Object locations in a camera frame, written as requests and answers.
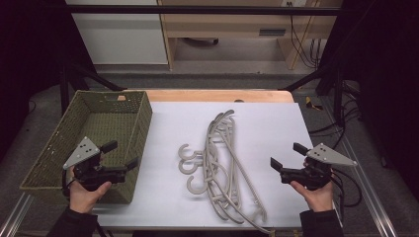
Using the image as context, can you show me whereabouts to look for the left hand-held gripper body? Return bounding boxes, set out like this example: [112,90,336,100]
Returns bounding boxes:
[62,136,127,192]

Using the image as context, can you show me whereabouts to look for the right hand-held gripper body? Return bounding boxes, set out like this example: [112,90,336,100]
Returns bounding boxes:
[280,142,359,192]

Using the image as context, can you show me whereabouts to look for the green woven basket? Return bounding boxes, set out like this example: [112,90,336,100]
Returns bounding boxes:
[19,90,153,204]

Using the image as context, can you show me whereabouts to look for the person's right hand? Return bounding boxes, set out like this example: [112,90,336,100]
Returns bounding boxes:
[290,182,334,213]

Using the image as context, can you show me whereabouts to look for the person's left hand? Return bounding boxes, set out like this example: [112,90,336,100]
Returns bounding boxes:
[68,181,113,214]

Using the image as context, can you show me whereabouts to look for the white table mat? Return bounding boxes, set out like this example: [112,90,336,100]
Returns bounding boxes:
[93,101,344,230]

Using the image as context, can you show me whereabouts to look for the black metal stand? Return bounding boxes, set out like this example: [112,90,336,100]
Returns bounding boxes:
[58,61,126,116]
[280,63,346,128]

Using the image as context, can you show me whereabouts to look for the dark curtain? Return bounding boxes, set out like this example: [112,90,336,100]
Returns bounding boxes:
[317,0,419,198]
[0,0,97,159]

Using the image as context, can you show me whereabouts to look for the white cabinet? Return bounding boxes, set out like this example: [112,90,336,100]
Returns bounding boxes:
[64,0,169,65]

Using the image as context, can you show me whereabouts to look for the light wooden desk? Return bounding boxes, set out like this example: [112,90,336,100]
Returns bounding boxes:
[157,0,344,71]

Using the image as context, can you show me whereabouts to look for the black floor cables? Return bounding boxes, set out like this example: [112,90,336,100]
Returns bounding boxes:
[308,80,364,150]

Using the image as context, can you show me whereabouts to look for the right hand-held gripper black cable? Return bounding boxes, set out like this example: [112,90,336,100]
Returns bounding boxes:
[330,167,364,209]

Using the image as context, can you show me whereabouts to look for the aluminium rail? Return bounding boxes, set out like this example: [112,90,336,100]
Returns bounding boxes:
[0,193,35,237]
[320,98,400,237]

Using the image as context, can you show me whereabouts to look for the hanging black cables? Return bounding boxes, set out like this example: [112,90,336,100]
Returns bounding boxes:
[287,1,323,70]

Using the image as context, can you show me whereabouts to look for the black horizontal frame bar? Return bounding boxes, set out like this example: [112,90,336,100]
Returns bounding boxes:
[64,4,342,16]

